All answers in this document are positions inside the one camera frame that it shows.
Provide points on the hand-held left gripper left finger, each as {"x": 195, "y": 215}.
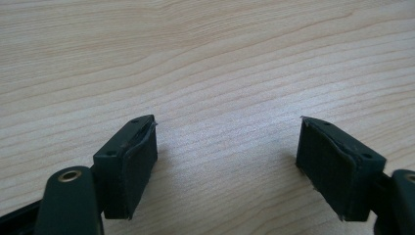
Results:
{"x": 130, "y": 169}

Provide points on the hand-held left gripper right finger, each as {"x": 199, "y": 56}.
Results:
{"x": 336, "y": 169}

